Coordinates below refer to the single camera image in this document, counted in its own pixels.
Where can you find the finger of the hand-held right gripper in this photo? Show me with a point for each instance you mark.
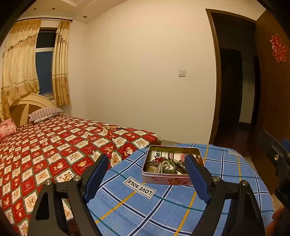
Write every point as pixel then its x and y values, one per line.
pixel 275 151

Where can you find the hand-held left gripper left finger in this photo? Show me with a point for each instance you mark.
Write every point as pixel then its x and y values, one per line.
pixel 96 179

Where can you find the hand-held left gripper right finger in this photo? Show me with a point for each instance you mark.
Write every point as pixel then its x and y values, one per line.
pixel 197 179

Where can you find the pink metal tin box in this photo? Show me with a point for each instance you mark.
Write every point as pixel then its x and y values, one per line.
pixel 158 179

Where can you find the person's right hand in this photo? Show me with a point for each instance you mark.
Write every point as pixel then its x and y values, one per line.
pixel 279 217

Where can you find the blue plaid cloth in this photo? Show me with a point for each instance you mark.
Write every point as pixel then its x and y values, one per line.
pixel 172 204

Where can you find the beaded jewellery pile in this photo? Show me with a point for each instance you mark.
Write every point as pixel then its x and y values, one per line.
pixel 162 155

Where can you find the red patterned bed sheet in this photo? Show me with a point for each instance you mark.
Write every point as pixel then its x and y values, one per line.
pixel 56 149

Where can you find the brown wooden wardrobe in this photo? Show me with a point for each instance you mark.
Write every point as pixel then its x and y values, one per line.
pixel 271 90

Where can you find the striped pillow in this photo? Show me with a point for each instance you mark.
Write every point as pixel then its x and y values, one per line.
pixel 45 113

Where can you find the cream wooden headboard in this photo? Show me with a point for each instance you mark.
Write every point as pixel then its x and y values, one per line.
pixel 27 104

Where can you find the pink pillow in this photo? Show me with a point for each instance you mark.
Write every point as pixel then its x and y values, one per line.
pixel 6 129

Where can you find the red paper-cut decoration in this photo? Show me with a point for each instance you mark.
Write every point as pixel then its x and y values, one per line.
pixel 279 47

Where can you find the narrow beige curtain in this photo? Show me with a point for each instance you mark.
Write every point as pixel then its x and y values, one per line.
pixel 61 68

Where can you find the window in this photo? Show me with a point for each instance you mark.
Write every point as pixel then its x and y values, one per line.
pixel 46 68

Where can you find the wide beige curtain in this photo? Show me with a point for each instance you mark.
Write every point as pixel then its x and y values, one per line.
pixel 20 68

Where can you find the dark curtain rod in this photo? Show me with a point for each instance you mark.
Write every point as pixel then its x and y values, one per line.
pixel 47 20

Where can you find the brown wooden door frame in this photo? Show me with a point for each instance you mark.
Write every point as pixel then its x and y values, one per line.
pixel 214 79

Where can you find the white light switch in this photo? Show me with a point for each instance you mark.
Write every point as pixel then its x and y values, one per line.
pixel 182 72

